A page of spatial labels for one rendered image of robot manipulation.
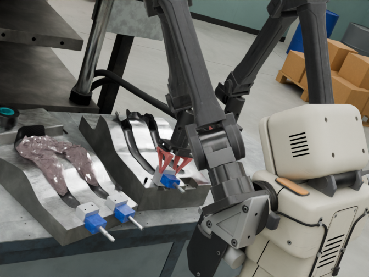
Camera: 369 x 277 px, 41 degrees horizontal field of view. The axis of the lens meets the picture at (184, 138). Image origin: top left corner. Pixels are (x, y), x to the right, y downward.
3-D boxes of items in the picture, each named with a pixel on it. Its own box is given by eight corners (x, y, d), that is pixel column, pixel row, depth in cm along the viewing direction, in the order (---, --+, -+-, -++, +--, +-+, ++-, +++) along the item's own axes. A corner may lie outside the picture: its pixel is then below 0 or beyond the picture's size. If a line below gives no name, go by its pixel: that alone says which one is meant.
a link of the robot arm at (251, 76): (284, 3, 129) (317, 1, 134) (275, -13, 131) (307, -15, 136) (224, 97, 164) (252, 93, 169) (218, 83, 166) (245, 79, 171)
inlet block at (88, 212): (117, 245, 129) (123, 230, 127) (104, 251, 125) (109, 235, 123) (87, 217, 136) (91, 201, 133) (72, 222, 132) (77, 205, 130)
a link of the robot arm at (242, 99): (236, 97, 164) (250, 98, 167) (225, 88, 169) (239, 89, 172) (229, 115, 167) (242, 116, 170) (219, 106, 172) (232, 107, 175)
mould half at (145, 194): (202, 206, 166) (217, 172, 161) (136, 211, 151) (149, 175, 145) (137, 130, 201) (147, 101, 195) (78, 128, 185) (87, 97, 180)
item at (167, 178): (187, 201, 145) (194, 184, 144) (174, 200, 142) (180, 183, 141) (164, 182, 155) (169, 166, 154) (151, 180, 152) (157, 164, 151)
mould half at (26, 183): (133, 220, 146) (144, 189, 142) (62, 247, 126) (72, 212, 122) (36, 136, 171) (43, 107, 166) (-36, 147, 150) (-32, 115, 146)
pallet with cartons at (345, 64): (376, 127, 629) (406, 75, 599) (333, 123, 584) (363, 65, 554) (316, 86, 717) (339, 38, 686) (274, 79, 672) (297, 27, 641)
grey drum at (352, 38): (361, 83, 839) (386, 35, 804) (354, 88, 789) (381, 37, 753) (329, 69, 859) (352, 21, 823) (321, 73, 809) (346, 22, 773)
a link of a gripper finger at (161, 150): (148, 167, 150) (159, 139, 148) (166, 170, 154) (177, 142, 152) (160, 177, 145) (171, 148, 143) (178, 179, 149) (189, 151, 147)
